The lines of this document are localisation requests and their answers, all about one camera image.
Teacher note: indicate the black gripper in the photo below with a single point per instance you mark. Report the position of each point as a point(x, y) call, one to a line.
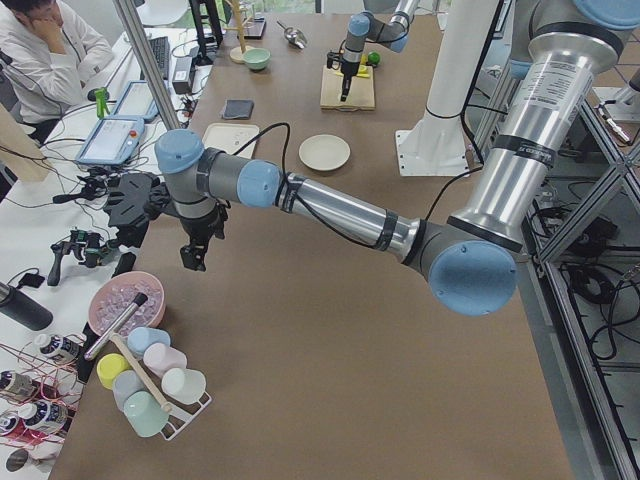
point(201, 231)
point(347, 70)

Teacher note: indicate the round cream plate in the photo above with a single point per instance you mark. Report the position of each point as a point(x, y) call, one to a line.
point(324, 152)

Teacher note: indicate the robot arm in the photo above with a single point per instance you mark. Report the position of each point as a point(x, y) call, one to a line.
point(363, 26)
point(274, 263)

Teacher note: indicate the cream rabbit serving tray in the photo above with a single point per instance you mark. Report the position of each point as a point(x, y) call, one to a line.
point(230, 137)

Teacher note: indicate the bamboo cutting board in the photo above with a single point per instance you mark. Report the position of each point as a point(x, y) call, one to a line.
point(361, 95)

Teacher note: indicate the green lime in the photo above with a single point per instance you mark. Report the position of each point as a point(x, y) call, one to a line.
point(373, 58)

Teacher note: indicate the silver metal scoop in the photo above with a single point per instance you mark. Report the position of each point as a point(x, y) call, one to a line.
point(294, 36)

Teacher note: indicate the pink bowl of ice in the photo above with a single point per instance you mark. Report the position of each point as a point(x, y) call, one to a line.
point(118, 293)

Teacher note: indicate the mint green bowl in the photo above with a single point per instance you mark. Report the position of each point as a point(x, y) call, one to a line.
point(256, 59)

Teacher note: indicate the light blue cup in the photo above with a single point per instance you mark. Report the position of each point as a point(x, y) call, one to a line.
point(141, 338)

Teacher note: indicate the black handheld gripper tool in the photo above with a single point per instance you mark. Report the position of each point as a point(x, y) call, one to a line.
point(86, 246)

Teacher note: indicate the pink cup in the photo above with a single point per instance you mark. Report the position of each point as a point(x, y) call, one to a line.
point(160, 358)

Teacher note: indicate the wooden mug tree stand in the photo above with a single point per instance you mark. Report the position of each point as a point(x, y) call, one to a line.
point(237, 24)

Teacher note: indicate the dark grey folded cloth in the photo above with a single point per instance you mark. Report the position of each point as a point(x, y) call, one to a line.
point(237, 109)

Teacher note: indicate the white cup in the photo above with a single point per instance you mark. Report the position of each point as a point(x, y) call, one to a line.
point(184, 385)

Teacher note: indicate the yellow cup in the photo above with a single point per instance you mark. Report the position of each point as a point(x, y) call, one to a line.
point(109, 367)

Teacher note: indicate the blue teach pendant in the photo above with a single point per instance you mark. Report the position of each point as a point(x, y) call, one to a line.
point(112, 141)

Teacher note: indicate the grey cup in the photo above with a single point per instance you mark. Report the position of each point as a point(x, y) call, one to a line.
point(125, 385)

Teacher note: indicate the pale green cup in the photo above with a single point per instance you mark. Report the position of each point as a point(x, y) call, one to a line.
point(145, 414)

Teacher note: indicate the black water bottle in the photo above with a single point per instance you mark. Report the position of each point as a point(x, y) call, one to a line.
point(23, 309)

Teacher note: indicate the seated person in white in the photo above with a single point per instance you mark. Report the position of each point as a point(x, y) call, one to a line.
point(54, 53)

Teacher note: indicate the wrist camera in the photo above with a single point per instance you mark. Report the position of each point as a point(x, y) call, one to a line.
point(334, 60)

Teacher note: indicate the metal ice scoop handle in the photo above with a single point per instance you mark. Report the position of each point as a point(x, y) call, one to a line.
point(139, 300)

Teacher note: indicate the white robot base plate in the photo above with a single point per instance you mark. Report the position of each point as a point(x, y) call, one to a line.
point(422, 153)

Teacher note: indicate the white wire cup rack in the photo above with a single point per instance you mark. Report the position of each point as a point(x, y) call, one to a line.
point(180, 415)

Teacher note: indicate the aluminium frame post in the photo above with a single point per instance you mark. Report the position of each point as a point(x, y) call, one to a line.
point(130, 20)

